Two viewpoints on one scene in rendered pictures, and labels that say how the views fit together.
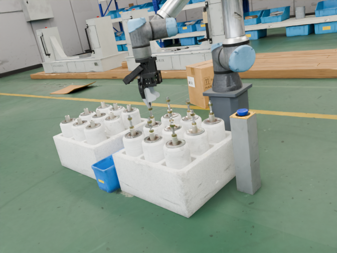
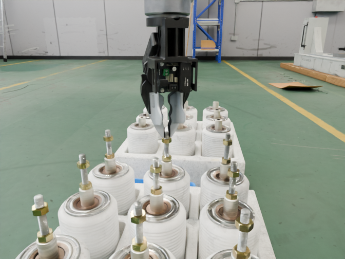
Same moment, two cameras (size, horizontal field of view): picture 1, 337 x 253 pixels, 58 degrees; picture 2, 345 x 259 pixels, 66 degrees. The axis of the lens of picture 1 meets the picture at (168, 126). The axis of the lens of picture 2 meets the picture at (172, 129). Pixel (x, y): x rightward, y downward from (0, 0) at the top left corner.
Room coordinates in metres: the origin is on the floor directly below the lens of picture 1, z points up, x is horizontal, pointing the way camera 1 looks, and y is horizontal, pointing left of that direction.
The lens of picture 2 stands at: (0.98, -0.32, 0.51)
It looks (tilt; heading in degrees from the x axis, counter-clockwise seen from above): 19 degrees down; 51
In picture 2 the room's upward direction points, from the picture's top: straight up
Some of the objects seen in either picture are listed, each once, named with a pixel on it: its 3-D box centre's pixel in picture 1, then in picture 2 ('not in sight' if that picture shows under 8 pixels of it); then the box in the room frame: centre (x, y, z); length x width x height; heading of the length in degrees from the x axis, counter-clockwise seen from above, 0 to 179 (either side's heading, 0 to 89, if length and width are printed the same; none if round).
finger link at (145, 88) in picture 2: (142, 88); (153, 89); (1.26, 0.08, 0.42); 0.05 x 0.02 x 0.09; 157
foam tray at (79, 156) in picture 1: (106, 142); (181, 158); (1.57, 0.36, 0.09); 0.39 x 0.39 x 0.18; 44
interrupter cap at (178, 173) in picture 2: (153, 124); (166, 173); (1.28, 0.07, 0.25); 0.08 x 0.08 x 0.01
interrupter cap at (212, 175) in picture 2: (170, 115); (225, 176); (1.36, -0.02, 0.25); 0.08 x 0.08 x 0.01
